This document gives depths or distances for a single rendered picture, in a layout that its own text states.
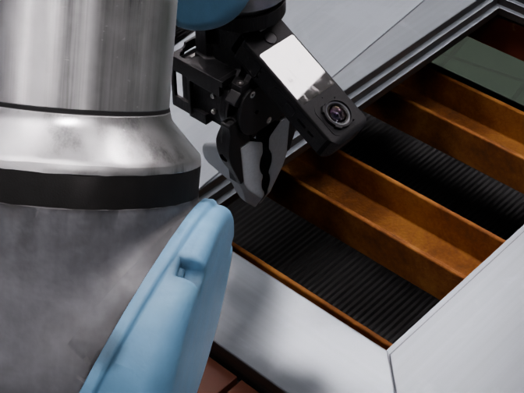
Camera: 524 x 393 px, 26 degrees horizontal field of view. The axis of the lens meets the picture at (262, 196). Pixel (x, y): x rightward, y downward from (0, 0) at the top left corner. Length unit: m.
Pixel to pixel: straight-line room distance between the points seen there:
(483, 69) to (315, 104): 1.92
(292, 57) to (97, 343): 0.51
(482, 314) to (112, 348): 0.61
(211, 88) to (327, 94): 0.10
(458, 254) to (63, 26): 0.90
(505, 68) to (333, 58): 1.55
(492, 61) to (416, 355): 1.92
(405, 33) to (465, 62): 1.48
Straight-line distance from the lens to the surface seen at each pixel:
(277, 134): 0.98
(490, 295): 1.02
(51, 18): 0.44
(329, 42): 1.31
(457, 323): 0.99
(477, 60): 2.83
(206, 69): 0.93
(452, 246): 1.30
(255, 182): 0.99
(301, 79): 0.90
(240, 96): 0.92
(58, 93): 0.44
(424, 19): 1.36
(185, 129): 1.18
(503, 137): 1.46
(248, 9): 0.88
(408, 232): 1.31
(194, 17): 0.74
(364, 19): 1.35
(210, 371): 0.97
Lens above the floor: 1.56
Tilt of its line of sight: 41 degrees down
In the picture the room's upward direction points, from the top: straight up
